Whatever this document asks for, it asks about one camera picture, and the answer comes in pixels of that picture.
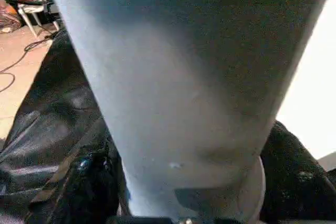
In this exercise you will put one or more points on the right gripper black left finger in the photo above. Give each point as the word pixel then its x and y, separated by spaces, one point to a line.
pixel 86 187

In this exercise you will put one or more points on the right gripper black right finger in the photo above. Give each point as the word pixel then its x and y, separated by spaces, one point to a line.
pixel 294 182

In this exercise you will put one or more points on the white plastic table leg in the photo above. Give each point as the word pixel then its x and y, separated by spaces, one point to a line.
pixel 183 77

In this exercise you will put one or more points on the white plastic chair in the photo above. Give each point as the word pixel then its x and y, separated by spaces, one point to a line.
pixel 34 11

